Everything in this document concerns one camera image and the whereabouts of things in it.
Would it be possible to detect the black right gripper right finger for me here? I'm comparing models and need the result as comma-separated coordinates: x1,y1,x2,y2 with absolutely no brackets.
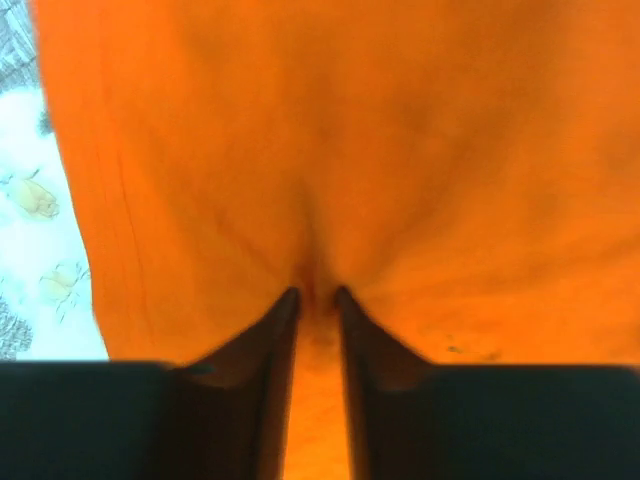
335,288,639,480

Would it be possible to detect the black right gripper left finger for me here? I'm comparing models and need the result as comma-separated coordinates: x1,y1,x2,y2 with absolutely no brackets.
1,288,300,479

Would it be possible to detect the orange t shirt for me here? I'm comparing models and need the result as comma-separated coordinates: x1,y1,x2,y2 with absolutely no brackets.
31,1,639,479

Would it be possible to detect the floral patterned table mat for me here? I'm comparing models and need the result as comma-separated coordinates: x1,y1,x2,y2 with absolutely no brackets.
1,1,108,361

